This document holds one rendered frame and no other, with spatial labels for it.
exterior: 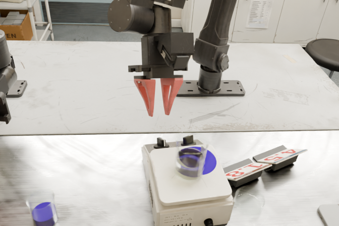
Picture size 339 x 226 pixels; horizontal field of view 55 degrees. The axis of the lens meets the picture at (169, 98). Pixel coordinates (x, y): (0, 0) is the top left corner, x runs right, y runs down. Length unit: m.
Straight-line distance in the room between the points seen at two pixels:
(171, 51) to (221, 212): 0.28
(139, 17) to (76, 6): 3.00
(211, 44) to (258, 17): 2.32
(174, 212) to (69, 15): 3.18
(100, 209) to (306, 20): 2.92
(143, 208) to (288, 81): 0.62
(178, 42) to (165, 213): 0.27
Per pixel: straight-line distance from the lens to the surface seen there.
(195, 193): 0.54
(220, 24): 0.81
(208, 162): 0.59
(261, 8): 3.10
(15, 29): 2.71
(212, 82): 0.88
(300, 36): 3.37
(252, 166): 0.70
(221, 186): 0.56
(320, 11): 3.35
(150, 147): 0.67
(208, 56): 0.82
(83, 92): 0.91
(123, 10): 0.56
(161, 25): 0.61
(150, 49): 0.59
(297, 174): 0.75
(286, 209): 0.68
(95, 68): 1.01
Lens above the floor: 1.41
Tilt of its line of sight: 35 degrees down
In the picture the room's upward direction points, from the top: 4 degrees clockwise
